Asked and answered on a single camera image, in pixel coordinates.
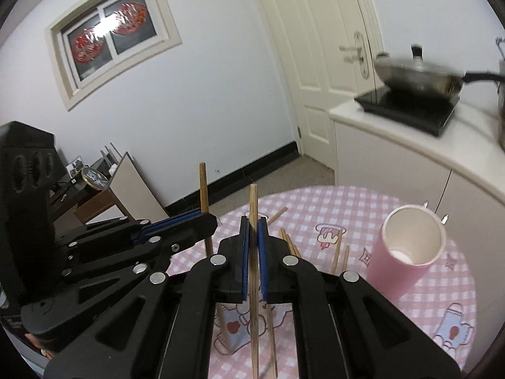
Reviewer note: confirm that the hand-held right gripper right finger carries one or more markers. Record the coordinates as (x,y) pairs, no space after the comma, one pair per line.
(262,260)

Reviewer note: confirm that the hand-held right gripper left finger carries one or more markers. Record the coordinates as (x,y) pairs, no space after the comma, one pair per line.
(245,260)

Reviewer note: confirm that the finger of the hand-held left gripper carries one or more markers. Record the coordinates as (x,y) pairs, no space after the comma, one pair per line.
(177,219)
(189,231)

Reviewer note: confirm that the wooden chopstick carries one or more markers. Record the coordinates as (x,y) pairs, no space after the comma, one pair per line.
(287,241)
(294,246)
(223,327)
(253,201)
(277,214)
(203,185)
(337,250)
(272,343)

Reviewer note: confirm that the pink cup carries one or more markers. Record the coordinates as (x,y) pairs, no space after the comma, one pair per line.
(390,280)

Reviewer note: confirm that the white board panel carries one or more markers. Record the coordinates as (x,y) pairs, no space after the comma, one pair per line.
(134,189)

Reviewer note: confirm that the brown side table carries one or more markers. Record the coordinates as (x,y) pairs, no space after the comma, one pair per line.
(98,205)

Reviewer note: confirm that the pink checked tablecloth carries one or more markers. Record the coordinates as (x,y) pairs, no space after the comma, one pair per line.
(315,213)

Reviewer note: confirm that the grey metal rods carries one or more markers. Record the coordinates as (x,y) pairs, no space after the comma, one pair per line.
(108,154)

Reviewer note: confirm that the white counter cabinet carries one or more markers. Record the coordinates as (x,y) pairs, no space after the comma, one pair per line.
(394,158)

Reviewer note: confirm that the cream framed window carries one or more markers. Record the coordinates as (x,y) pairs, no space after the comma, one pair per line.
(55,35)

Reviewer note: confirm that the red paper window decoration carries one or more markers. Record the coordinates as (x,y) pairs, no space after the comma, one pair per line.
(88,43)
(128,17)

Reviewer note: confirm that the cream door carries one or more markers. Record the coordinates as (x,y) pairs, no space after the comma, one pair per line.
(307,67)

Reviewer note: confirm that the black induction cooker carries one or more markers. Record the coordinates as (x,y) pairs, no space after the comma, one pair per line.
(406,110)

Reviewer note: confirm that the steel frying pan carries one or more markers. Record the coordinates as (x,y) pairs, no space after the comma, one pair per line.
(418,85)

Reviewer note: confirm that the glass pan lid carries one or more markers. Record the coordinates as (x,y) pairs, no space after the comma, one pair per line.
(410,64)

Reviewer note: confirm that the steel steamer pot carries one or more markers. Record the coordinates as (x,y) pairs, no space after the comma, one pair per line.
(502,106)

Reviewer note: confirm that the small photo frame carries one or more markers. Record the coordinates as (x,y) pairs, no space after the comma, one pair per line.
(74,166)

